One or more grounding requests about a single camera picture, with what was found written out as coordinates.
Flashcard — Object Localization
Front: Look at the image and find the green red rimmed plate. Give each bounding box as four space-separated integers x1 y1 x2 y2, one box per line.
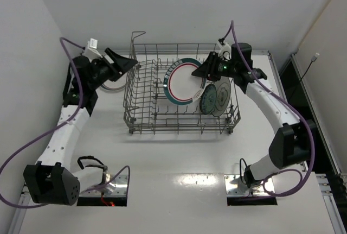
163 58 207 106
101 81 125 93

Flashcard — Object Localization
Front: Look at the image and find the white plate with grey pattern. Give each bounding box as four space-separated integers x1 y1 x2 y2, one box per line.
211 77 231 117

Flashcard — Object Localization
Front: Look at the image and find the green blue floral plate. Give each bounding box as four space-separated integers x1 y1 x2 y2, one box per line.
200 84 217 115

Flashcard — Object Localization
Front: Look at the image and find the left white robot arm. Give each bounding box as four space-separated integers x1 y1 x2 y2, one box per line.
23 48 138 206

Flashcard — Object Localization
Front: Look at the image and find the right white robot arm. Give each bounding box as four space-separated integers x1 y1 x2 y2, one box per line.
192 43 316 187

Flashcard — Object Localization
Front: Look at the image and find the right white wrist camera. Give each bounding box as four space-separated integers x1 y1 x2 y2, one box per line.
218 42 232 59

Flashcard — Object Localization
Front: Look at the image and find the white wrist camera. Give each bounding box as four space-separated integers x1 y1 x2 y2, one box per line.
218 42 232 59
82 38 102 60

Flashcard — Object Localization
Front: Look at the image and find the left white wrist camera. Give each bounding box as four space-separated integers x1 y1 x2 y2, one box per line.
82 38 102 60

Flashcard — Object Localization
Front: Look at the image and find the grey wire dish rack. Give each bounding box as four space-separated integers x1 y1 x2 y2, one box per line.
123 31 241 134

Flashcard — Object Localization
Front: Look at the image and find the black hanging usb cable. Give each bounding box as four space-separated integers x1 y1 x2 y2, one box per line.
286 52 320 104

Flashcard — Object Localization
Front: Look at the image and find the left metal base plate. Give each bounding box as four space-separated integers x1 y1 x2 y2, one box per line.
80 174 128 198

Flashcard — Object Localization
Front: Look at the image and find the metal base plate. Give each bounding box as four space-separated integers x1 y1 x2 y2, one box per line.
80 174 128 198
224 174 275 198

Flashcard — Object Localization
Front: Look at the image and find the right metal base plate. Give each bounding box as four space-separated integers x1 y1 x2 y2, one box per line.
224 174 275 198

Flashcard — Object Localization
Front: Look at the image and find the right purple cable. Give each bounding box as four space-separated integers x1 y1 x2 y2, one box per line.
218 20 316 198

